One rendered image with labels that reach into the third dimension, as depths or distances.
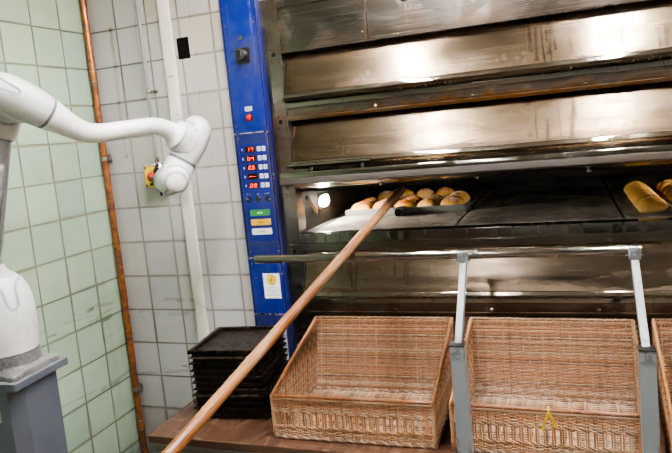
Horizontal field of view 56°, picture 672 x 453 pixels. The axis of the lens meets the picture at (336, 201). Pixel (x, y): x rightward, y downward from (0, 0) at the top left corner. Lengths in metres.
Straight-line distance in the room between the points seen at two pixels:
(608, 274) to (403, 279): 0.72
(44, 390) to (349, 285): 1.14
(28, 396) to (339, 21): 1.61
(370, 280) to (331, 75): 0.80
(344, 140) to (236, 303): 0.84
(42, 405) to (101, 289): 1.02
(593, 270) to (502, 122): 0.60
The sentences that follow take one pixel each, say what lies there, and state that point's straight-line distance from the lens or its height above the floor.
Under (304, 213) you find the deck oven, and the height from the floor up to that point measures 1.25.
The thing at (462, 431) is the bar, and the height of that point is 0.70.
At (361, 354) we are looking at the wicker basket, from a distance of 2.52.
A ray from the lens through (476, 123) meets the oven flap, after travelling 2.34.
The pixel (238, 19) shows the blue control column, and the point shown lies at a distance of 2.60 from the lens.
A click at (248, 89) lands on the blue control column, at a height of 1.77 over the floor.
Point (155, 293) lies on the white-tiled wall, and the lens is 2.96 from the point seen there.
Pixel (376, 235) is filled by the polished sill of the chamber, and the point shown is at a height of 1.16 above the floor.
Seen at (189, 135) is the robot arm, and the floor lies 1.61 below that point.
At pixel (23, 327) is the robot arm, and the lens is 1.96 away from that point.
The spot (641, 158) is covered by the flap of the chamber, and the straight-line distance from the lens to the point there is 2.18.
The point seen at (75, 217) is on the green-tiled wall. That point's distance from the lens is 2.85.
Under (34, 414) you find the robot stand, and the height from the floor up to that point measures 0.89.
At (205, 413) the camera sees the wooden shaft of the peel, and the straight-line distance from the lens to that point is 1.54.
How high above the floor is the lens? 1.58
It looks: 6 degrees down
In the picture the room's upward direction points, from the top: 6 degrees counter-clockwise
